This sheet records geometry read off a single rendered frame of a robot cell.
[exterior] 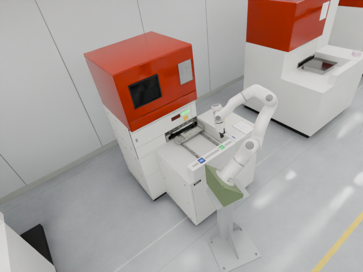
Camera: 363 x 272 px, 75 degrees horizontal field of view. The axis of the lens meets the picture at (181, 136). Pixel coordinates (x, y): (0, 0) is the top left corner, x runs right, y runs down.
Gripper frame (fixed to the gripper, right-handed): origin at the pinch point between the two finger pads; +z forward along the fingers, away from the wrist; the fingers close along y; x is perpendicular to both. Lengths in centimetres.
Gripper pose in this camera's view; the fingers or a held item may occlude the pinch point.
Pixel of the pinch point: (221, 135)
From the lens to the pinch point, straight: 223.6
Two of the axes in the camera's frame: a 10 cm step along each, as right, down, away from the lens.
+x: 8.0, -4.6, 3.9
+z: 2.5, 8.4, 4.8
